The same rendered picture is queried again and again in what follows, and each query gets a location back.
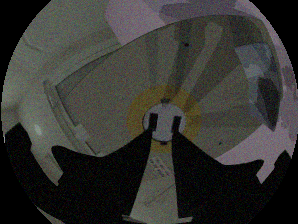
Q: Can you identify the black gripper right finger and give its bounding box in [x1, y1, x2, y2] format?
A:
[172, 131, 263, 218]

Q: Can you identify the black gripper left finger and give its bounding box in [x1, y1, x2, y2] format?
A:
[52, 128, 153, 216]

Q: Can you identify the grey cylinder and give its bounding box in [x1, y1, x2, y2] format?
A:
[144, 99, 186, 141]

